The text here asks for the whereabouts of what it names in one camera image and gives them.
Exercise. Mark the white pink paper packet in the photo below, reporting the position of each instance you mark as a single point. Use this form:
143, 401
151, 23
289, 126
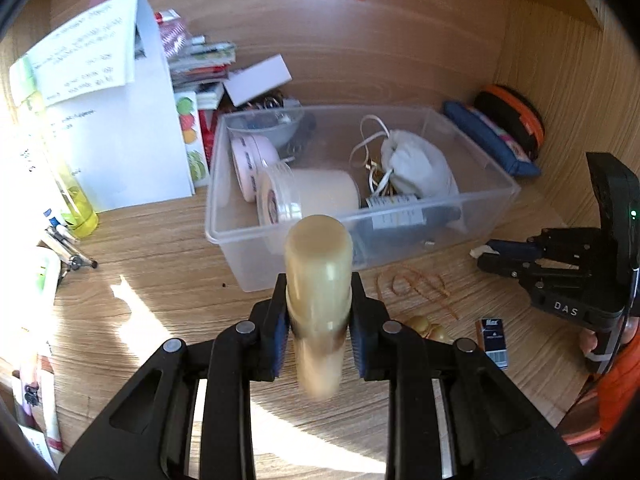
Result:
42, 405

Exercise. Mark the pink white tape roll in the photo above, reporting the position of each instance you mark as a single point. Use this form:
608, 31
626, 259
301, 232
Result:
250, 165

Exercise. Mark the bunch of keys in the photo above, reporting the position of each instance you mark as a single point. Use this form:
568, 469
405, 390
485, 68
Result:
277, 101

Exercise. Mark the yellow clear bottle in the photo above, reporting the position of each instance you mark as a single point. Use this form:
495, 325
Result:
75, 195

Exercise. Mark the person's right hand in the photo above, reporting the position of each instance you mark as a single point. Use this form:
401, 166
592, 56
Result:
587, 342

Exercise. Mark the white cardboard box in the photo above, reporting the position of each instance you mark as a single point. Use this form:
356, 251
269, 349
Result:
257, 80

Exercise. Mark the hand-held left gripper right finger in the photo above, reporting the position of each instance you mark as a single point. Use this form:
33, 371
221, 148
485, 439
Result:
357, 342

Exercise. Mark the white cloth pouch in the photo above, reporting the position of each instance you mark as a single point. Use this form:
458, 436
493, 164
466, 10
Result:
420, 165

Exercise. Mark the tan lumpy figurine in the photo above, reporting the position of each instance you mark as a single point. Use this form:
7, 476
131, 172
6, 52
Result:
425, 329

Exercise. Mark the white green tube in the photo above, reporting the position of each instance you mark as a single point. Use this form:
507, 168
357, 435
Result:
45, 277

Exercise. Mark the person's right forearm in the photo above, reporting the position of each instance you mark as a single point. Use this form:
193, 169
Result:
615, 400

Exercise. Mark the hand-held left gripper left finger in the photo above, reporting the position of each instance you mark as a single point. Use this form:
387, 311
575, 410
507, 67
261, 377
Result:
278, 342

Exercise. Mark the tangle of rubber bands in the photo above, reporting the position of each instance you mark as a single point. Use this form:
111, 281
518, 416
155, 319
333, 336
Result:
415, 287

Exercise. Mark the cream cylindrical bottle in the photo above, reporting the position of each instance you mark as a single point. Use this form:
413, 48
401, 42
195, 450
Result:
317, 270

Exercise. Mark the stack of booklets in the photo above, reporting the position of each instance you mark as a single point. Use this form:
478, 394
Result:
197, 57

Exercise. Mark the white marker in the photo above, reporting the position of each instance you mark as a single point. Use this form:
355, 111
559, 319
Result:
60, 227

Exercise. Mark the blue zip pouch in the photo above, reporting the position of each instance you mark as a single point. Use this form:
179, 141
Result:
492, 142

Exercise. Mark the wide tape roll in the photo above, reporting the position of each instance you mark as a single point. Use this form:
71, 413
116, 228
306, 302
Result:
305, 192

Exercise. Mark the small black box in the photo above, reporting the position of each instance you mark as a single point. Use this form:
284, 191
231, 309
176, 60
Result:
492, 344

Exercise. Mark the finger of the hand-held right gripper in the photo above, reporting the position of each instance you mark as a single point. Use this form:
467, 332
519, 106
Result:
515, 246
505, 266

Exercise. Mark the clear plastic container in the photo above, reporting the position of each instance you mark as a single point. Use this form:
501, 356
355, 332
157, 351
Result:
480, 200

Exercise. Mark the fruit print booklet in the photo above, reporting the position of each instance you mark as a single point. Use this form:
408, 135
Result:
192, 135

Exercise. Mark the white folded paper sheet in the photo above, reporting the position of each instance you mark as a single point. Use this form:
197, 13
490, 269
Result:
125, 110

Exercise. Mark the dark glass bottle white label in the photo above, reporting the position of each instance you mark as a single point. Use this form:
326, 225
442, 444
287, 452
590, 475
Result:
400, 215

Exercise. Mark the orange black round case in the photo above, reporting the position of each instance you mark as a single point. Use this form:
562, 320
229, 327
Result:
517, 115

